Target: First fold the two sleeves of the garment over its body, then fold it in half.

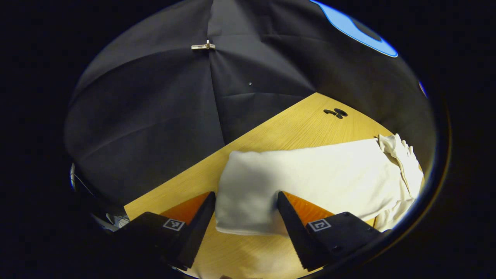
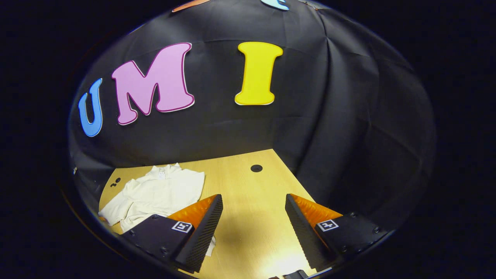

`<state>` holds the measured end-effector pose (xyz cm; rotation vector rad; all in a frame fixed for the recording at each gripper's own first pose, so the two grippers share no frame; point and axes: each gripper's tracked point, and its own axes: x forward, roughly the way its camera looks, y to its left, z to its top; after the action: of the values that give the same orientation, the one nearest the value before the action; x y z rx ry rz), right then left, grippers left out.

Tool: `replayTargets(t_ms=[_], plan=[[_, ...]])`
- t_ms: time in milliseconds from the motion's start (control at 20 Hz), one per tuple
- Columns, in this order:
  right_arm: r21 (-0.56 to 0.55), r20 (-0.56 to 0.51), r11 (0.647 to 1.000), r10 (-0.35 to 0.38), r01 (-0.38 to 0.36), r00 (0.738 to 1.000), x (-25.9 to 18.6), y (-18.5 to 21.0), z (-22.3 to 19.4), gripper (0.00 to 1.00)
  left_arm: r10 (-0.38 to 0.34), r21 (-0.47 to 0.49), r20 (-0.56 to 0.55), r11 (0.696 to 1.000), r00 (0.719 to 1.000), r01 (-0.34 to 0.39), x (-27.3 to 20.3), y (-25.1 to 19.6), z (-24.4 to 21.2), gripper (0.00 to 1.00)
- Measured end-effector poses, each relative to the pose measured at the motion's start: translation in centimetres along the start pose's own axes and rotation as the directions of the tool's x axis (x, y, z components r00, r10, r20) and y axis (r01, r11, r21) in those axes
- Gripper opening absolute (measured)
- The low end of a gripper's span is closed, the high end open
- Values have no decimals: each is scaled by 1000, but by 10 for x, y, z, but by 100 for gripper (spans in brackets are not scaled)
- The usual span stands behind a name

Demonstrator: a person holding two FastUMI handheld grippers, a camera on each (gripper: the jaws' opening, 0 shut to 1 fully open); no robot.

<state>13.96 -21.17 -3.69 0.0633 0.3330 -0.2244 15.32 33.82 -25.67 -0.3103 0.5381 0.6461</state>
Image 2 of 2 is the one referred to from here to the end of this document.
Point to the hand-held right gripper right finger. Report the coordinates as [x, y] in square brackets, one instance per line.
[300, 232]

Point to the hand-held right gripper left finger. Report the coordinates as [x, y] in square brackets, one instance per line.
[205, 232]

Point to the white sweater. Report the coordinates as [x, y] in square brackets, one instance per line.
[155, 193]

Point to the black backdrop cloth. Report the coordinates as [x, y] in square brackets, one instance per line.
[329, 128]

